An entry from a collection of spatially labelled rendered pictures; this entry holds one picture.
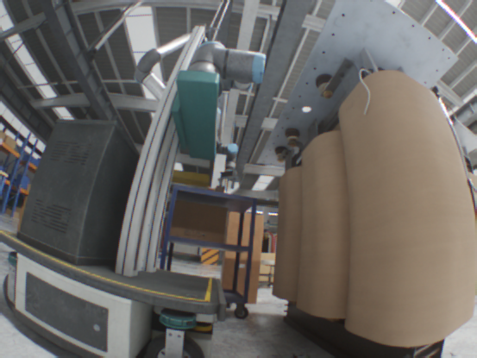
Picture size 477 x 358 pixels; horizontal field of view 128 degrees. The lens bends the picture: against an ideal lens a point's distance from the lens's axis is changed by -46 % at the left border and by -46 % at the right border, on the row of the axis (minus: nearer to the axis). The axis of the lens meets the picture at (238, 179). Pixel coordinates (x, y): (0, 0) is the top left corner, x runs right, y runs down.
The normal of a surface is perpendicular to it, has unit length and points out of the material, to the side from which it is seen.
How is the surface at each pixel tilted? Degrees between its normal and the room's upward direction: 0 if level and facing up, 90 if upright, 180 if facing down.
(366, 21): 180
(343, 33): 180
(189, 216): 90
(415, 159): 90
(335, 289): 90
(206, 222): 90
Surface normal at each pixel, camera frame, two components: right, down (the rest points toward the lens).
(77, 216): 0.11, -0.36
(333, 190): -0.64, -0.34
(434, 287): -0.39, -0.38
